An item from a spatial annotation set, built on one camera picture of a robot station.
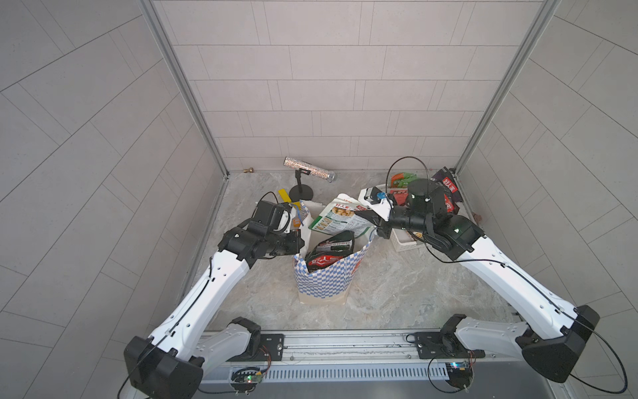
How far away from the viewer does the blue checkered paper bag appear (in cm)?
64

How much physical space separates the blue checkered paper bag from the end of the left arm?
0.04 m

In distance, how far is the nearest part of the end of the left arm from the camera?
612 millimetres
